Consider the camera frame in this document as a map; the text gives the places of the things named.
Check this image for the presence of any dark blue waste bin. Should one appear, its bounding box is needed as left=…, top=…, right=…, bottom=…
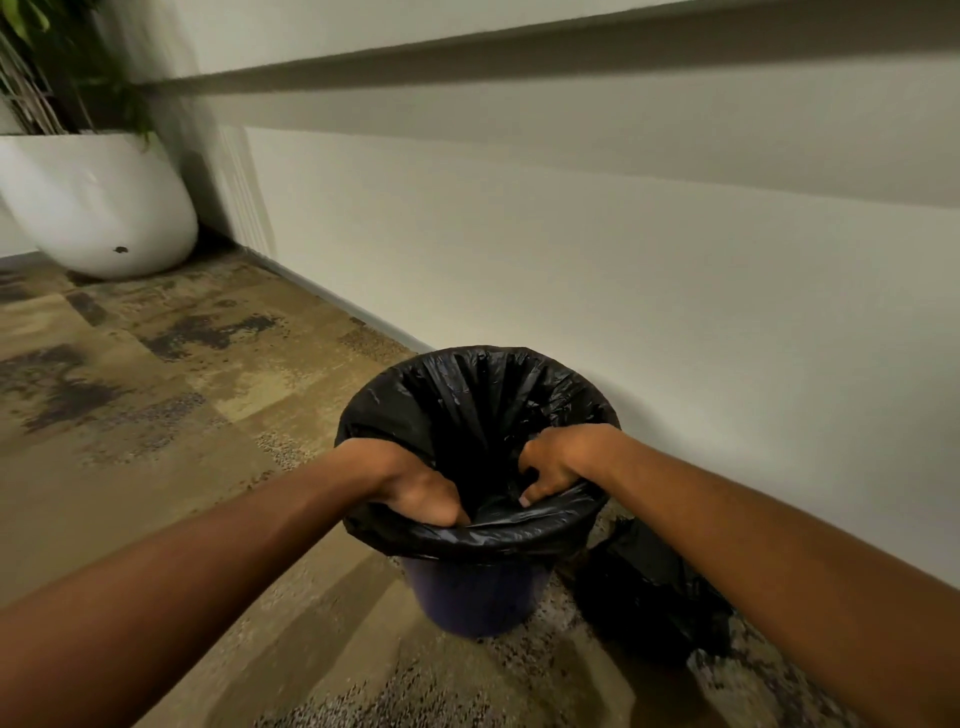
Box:
left=399, top=556, right=558, bottom=639

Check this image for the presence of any green potted plant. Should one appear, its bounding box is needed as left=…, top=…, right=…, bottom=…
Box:
left=0, top=0, right=159, bottom=140

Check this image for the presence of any person's left hand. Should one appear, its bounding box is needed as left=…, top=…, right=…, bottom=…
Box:
left=351, top=439, right=472, bottom=528

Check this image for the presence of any white round planter pot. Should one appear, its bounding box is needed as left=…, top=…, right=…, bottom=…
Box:
left=0, top=132, right=200, bottom=281

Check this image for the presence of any black plastic garbage bag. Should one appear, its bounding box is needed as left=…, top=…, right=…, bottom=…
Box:
left=573, top=517, right=736, bottom=665

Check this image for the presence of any person's right hand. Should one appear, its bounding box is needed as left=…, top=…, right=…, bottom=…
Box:
left=517, top=424, right=624, bottom=510

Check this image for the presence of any person's left forearm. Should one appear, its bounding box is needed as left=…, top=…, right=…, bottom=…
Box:
left=0, top=441, right=384, bottom=728

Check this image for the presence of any black plastic bin liner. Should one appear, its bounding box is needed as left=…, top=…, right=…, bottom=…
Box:
left=334, top=345, right=621, bottom=562

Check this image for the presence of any person's right forearm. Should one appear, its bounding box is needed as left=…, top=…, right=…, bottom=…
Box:
left=588, top=429, right=960, bottom=728

